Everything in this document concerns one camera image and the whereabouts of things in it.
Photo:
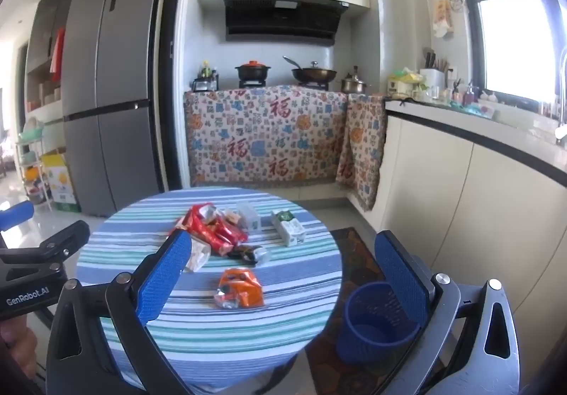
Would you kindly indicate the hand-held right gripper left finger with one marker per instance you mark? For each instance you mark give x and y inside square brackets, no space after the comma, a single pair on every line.
[164,275]

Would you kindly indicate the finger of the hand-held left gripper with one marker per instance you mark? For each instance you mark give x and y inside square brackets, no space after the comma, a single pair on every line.
[66,241]
[17,213]

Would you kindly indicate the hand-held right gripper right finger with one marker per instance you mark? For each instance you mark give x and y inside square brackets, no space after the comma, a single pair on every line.
[401,275]

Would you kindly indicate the blue plastic wastebasket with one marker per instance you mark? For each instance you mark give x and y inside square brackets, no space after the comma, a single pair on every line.
[367,333]

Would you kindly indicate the red foil snack wrapper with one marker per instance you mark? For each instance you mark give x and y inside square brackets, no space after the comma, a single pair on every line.
[212,229]

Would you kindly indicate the orange white snack wrapper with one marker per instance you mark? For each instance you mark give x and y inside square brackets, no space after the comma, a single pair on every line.
[239,288]

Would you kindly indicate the black snack wrapper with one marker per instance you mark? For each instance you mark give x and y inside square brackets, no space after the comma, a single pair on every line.
[248,254]

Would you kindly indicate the clear plastic packet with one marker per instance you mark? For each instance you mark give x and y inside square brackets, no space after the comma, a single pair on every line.
[249,215]

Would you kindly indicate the white green carton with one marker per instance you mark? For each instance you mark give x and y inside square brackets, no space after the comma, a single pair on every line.
[288,229]

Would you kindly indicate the person's left hand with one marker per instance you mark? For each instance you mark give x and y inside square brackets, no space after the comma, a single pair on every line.
[17,346]

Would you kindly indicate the hexagon patterned rug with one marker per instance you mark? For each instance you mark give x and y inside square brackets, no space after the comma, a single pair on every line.
[354,262]

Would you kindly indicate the storage trolley rack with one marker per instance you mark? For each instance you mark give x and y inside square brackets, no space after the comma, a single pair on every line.
[33,164]

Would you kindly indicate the yellow cardboard box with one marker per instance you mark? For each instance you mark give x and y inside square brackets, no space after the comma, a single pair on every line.
[61,182]

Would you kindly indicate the cream kitchen counter cabinet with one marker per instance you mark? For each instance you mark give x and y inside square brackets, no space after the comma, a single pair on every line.
[465,209]

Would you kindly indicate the striped tablecloth on round table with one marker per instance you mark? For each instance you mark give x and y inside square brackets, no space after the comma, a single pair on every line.
[265,333]

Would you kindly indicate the narrow patterned cloth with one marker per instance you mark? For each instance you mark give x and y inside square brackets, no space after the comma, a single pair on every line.
[361,147]

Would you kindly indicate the red hanging cloth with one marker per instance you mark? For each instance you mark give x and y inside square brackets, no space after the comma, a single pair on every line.
[57,54]

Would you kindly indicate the large patterned cloth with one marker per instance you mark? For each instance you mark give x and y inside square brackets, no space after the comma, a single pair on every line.
[265,142]

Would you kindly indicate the grey multi-door refrigerator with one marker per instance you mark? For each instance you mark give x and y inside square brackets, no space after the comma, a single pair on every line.
[110,67]

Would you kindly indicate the yellow green container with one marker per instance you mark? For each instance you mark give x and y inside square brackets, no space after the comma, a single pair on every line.
[404,85]

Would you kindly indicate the steel cooking pot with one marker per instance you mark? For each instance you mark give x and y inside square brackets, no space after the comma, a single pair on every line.
[353,84]

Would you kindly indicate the white knife holder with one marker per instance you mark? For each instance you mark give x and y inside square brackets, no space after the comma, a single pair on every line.
[434,78]

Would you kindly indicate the condiment bottle rack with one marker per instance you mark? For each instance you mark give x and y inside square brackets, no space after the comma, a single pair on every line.
[204,78]

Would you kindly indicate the dark wok with lid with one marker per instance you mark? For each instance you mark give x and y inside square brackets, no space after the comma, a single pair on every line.
[314,75]

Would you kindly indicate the black clay pot orange lid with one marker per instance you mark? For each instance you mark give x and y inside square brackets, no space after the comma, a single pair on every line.
[252,71]

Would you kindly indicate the kitchen window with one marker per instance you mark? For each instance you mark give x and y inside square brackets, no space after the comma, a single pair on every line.
[518,45]

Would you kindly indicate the hanging printed bag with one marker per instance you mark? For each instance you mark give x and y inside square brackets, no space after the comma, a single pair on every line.
[442,16]

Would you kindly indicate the black range hood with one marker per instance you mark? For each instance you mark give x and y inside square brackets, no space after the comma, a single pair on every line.
[283,21]

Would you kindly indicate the grey wall shelving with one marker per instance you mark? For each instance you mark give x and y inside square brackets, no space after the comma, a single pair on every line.
[44,36]

